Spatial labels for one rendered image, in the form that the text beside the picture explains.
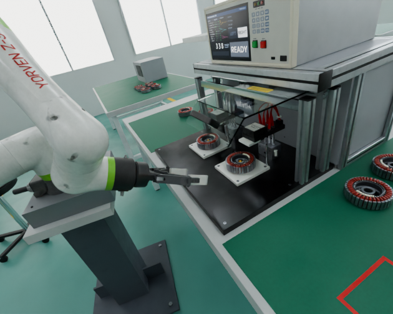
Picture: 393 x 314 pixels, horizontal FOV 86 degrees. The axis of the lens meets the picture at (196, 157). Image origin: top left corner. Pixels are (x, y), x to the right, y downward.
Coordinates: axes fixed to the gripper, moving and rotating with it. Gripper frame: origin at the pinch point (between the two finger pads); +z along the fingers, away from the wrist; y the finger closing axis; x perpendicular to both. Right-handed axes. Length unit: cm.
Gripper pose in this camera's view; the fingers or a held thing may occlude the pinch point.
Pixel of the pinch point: (193, 176)
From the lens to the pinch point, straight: 72.4
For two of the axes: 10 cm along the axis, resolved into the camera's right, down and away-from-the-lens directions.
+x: 1.1, -9.9, -0.4
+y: 5.1, 1.0, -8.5
